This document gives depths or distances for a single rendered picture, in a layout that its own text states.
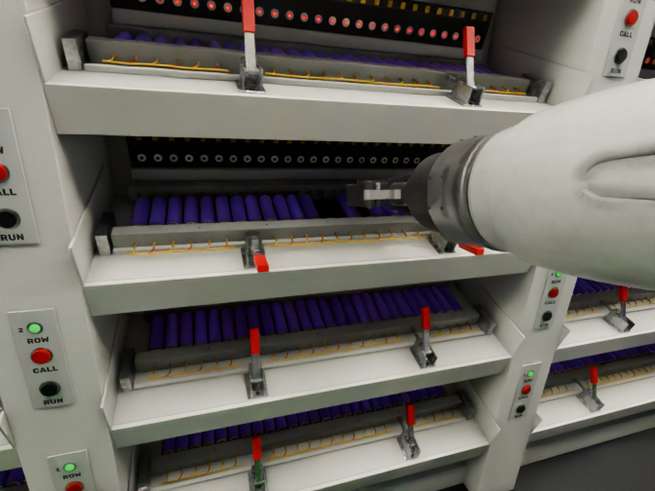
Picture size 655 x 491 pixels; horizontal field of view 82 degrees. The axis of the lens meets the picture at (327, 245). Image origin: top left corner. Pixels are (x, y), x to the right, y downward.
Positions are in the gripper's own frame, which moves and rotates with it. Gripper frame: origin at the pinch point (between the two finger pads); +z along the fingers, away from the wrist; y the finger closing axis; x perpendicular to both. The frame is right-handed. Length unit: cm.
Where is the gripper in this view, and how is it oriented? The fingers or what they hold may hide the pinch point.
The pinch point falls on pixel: (369, 195)
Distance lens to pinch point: 52.5
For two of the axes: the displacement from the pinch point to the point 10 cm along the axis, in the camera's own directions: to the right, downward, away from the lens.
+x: 0.2, 9.9, 1.3
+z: -3.1, -1.1, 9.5
